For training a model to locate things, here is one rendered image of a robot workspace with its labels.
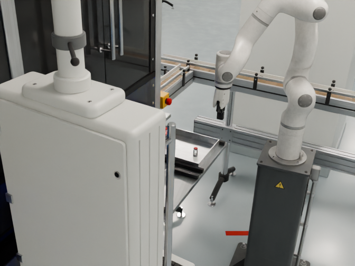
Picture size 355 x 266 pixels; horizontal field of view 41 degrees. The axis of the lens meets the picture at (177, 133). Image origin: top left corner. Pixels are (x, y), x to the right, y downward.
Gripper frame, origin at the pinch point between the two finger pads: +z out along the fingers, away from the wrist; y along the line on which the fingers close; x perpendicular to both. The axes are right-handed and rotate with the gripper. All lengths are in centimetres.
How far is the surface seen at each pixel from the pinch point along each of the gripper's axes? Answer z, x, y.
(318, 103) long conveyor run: 20, 34, -83
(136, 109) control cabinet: -47, 9, 95
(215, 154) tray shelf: 20.4, 0.2, 3.5
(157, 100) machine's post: 5.0, -38.9, -9.2
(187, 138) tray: 20.2, -18.6, -4.2
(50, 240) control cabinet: 1, -16, 106
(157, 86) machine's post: -3.3, -38.9, -9.0
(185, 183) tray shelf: 20.4, -2.7, 32.6
